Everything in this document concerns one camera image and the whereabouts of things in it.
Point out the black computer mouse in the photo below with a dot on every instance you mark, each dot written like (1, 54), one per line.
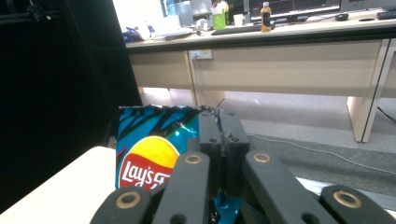
(342, 16)

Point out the blue potato chips bag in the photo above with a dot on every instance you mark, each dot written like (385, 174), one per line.
(146, 140)

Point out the orange juice bottle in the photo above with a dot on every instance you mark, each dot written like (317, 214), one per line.
(265, 18)

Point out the green cup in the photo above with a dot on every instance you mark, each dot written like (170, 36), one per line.
(219, 20)

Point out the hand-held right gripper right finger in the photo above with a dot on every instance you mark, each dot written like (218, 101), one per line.
(235, 140)

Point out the black curtain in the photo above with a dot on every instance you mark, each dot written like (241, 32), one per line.
(46, 93)

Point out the computer monitor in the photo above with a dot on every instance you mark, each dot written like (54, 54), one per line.
(295, 6)

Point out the white cup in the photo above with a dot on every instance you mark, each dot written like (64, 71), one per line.
(238, 20)

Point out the blue plastic bag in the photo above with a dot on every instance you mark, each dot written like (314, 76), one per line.
(132, 34)

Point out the black keyboard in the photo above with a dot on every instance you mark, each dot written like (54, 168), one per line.
(236, 30)
(386, 15)

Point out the beige office desk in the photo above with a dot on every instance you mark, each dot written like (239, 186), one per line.
(280, 71)

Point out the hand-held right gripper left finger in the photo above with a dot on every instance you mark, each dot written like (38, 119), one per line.
(210, 137)

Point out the white wall socket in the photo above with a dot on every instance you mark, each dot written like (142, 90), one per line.
(201, 54)

